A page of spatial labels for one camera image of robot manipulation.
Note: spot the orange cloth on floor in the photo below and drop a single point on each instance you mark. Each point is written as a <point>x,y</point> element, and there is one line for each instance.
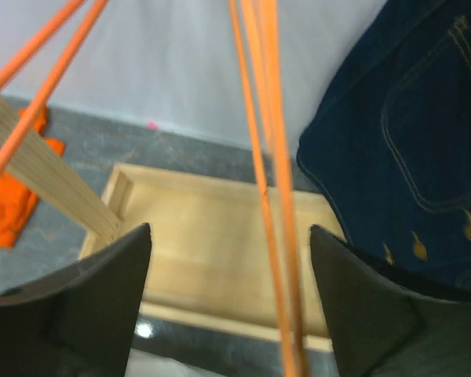
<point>17,203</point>

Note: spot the orange hanger of white skirt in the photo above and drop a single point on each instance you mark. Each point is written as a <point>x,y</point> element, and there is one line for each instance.
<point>287,354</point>

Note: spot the orange hanger of floral skirt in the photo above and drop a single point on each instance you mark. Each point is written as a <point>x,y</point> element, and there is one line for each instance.
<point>30,48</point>

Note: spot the orange hanger of grey skirt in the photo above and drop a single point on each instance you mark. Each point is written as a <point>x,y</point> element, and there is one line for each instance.
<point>19,132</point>

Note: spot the dark blue denim skirt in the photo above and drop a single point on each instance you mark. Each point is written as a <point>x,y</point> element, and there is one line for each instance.
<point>390,144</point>

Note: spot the wooden clothes rack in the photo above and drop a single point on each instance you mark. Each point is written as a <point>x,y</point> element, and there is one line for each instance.
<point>209,266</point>

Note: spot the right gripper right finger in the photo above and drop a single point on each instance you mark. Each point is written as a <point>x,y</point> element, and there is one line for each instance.
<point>386,321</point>

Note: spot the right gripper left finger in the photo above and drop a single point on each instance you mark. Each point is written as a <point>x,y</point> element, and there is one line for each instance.
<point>79,320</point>

